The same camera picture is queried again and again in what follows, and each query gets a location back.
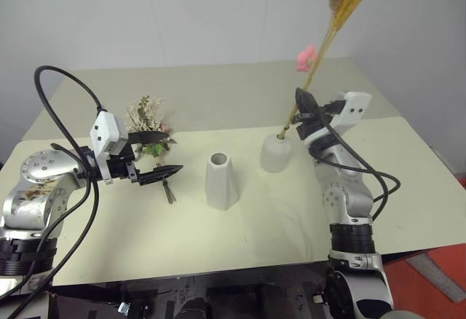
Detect short round white vase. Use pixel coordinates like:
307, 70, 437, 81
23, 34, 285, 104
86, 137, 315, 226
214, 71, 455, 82
259, 133, 293, 173

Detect dark rounded shape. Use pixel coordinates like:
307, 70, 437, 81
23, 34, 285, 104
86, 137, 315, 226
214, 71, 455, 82
177, 296, 213, 319

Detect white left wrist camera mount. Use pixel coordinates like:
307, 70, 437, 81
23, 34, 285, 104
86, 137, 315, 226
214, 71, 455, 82
88, 109, 129, 185

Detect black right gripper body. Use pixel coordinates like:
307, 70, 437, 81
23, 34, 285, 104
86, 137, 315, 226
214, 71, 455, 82
292, 99, 346, 141

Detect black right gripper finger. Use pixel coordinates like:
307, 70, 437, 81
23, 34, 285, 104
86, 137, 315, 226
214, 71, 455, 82
305, 90, 323, 116
295, 87, 312, 114

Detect tall white vase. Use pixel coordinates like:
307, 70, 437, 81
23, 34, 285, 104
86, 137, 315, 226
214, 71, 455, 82
205, 151, 242, 212

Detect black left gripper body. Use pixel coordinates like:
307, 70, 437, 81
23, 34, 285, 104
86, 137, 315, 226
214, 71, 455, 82
106, 144, 141, 185

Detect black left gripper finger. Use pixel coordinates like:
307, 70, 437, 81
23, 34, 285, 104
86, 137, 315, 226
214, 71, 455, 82
127, 131, 171, 145
138, 165, 184, 186

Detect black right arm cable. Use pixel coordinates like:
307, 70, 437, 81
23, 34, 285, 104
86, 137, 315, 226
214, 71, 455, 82
317, 113, 402, 222

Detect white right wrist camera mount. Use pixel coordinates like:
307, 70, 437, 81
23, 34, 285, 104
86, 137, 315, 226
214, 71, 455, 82
328, 91, 374, 135

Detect yellow grass bouquet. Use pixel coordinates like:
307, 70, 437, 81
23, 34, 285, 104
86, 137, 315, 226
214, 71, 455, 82
277, 0, 384, 141

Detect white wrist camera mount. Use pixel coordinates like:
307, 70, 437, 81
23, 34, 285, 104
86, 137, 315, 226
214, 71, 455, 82
88, 109, 129, 185
328, 91, 374, 135

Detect grey ribbed floor strip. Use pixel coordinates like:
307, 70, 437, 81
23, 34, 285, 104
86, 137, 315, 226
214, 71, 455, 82
408, 251, 466, 304

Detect beige dried flower bouquet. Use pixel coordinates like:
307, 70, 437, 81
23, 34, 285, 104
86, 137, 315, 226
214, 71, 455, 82
125, 95, 179, 205

